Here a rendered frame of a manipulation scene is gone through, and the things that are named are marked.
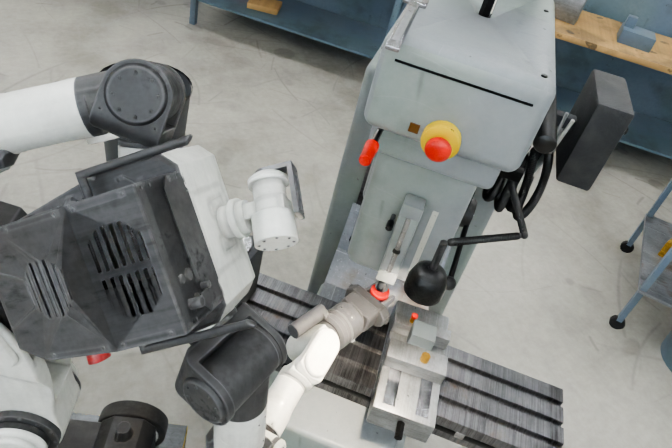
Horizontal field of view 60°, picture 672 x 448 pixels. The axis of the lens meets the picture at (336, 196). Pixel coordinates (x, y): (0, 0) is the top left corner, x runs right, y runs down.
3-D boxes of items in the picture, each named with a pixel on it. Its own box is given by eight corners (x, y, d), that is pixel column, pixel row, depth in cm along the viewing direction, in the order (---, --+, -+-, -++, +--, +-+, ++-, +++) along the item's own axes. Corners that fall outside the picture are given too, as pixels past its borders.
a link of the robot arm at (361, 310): (394, 306, 136) (362, 332, 128) (383, 332, 142) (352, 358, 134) (354, 274, 142) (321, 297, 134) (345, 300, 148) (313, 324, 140)
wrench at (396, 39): (404, 56, 79) (406, 50, 78) (377, 47, 79) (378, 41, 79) (428, 2, 98) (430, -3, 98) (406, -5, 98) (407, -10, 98)
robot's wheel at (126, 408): (97, 446, 177) (94, 410, 165) (102, 431, 181) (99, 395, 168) (164, 454, 179) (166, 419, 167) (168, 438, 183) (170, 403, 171)
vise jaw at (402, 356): (440, 385, 143) (446, 376, 140) (382, 365, 144) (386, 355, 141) (443, 366, 147) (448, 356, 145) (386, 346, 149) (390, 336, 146)
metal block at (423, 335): (427, 357, 147) (435, 342, 143) (405, 349, 147) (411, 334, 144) (430, 341, 151) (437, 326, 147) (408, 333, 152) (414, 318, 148)
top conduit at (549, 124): (551, 157, 90) (561, 138, 88) (524, 148, 90) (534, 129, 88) (551, 53, 125) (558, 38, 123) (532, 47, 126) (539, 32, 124)
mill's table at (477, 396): (550, 482, 146) (564, 466, 141) (105, 303, 159) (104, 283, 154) (550, 405, 164) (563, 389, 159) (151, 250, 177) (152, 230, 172)
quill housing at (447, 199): (430, 297, 127) (483, 181, 107) (340, 263, 129) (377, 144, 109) (443, 243, 142) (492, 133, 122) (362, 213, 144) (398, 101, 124)
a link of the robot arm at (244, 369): (232, 445, 91) (233, 391, 83) (190, 414, 94) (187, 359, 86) (278, 394, 99) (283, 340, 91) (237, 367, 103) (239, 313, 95)
